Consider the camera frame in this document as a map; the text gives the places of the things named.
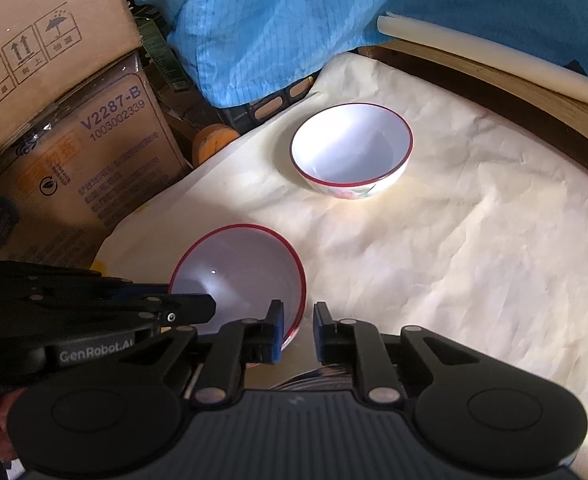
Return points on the floral red-rimmed white bowl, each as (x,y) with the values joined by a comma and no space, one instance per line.
(352,150)

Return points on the small orange object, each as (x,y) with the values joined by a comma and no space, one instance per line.
(211,140)

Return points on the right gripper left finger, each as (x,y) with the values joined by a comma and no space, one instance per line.
(237,344)

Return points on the blue cloth backdrop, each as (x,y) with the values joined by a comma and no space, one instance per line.
(264,45)

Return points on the white rolled paper tube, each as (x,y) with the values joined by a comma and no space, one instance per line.
(517,63)

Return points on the lower printed cardboard box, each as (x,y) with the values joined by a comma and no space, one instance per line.
(69,180)

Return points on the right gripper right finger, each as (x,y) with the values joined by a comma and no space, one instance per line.
(358,346)

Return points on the upper cardboard box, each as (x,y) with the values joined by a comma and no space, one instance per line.
(48,47)

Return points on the black plastic crate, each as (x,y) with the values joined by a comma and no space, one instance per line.
(189,105)

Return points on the wooden shelf board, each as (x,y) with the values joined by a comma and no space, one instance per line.
(559,121)

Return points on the cream paper table cover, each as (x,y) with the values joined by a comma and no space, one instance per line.
(484,239)

